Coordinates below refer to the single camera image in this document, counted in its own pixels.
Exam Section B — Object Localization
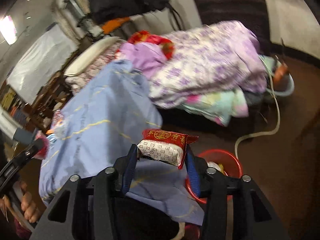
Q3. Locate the plain lilac cloth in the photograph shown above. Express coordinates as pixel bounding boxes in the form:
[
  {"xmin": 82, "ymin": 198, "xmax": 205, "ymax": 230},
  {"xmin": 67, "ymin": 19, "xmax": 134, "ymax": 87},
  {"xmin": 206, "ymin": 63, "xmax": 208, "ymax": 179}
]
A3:
[{"xmin": 115, "ymin": 42, "xmax": 168, "ymax": 80}]

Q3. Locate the folded floral maroon quilt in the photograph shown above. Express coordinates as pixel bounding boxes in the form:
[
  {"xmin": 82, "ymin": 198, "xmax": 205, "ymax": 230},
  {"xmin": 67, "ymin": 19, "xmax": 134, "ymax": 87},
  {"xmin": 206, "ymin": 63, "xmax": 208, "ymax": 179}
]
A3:
[{"xmin": 65, "ymin": 39, "xmax": 125, "ymax": 96}]

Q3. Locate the white cable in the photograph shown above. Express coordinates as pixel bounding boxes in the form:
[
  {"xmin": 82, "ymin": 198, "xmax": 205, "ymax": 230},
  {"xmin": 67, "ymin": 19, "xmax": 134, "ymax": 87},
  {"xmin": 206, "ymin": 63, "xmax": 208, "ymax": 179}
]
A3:
[{"xmin": 234, "ymin": 57, "xmax": 281, "ymax": 158}]

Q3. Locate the pastel green pink blanket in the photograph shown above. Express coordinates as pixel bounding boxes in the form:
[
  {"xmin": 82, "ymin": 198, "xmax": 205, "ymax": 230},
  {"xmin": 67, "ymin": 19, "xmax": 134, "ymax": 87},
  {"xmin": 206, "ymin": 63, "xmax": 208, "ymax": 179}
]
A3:
[{"xmin": 179, "ymin": 88, "xmax": 249, "ymax": 127}]

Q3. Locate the red plastic trash basket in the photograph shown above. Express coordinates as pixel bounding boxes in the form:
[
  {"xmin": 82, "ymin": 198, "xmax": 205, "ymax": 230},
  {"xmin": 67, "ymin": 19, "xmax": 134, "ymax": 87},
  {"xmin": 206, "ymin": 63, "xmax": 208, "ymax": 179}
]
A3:
[{"xmin": 185, "ymin": 149, "xmax": 244, "ymax": 205}]

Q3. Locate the red patterned blanket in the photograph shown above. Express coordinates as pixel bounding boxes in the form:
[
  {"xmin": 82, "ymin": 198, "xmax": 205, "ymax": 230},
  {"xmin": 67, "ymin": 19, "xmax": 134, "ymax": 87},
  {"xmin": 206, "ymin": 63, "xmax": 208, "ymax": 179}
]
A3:
[{"xmin": 127, "ymin": 30, "xmax": 175, "ymax": 60}]

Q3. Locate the round clear red-paper container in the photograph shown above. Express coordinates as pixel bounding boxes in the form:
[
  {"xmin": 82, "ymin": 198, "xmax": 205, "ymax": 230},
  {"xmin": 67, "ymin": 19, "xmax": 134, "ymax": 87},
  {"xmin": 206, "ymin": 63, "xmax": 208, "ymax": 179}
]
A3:
[{"xmin": 34, "ymin": 131, "xmax": 49, "ymax": 160}]

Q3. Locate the red tissue packet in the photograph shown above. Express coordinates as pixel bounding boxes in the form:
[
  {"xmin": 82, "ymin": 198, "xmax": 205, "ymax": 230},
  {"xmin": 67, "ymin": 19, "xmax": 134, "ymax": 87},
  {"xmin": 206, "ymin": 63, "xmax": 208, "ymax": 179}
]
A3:
[{"xmin": 137, "ymin": 129, "xmax": 199, "ymax": 170}]

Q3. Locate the purple floral quilt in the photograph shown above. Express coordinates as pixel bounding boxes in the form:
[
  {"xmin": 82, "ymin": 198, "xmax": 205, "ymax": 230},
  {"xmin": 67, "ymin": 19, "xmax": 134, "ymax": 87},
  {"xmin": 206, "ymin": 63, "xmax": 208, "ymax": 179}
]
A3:
[{"xmin": 149, "ymin": 21, "xmax": 267, "ymax": 108}]

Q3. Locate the white curtain cloth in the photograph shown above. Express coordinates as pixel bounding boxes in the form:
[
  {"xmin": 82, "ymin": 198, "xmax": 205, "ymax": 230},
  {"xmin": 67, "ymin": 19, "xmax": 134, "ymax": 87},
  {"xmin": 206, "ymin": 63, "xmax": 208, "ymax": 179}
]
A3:
[{"xmin": 7, "ymin": 24, "xmax": 77, "ymax": 105}]

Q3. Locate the person's left hand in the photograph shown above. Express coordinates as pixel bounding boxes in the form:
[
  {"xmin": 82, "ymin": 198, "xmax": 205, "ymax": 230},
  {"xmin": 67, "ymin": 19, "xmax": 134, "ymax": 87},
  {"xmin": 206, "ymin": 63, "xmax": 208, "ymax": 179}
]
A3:
[{"xmin": 1, "ymin": 180, "xmax": 42, "ymax": 223}]

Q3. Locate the light blue plastic basin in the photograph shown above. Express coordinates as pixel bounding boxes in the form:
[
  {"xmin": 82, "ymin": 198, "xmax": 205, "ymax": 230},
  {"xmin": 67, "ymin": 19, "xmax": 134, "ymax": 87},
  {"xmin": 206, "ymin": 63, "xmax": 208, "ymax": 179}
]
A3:
[{"xmin": 259, "ymin": 55, "xmax": 295, "ymax": 99}]

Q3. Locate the white pillow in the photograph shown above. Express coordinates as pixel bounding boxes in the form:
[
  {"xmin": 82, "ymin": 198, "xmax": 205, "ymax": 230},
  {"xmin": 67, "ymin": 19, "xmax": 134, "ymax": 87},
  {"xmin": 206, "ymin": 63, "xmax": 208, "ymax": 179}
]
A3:
[{"xmin": 64, "ymin": 36, "xmax": 120, "ymax": 77}]

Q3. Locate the clear red plastic wrapper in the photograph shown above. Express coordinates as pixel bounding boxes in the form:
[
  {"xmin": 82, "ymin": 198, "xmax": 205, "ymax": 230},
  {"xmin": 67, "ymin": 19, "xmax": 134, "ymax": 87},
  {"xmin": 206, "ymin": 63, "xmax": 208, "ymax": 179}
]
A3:
[{"xmin": 52, "ymin": 110, "xmax": 66, "ymax": 134}]

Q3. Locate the orange rainbow medicine box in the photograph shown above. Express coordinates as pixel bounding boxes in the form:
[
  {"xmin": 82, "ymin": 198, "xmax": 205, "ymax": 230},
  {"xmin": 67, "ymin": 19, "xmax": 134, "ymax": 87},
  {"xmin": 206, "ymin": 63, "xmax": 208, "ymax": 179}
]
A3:
[{"xmin": 46, "ymin": 129, "xmax": 55, "ymax": 135}]

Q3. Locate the light blue bed sheet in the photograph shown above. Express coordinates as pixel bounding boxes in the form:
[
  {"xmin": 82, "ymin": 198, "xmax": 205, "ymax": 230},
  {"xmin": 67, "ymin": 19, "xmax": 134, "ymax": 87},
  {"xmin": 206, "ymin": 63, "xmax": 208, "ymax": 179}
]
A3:
[{"xmin": 39, "ymin": 60, "xmax": 204, "ymax": 225}]

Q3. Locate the brown pot in basin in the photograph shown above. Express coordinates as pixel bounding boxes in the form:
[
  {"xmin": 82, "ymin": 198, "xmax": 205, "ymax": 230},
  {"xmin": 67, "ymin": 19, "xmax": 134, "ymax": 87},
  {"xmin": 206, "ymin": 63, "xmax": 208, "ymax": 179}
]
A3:
[{"xmin": 272, "ymin": 63, "xmax": 289, "ymax": 92}]

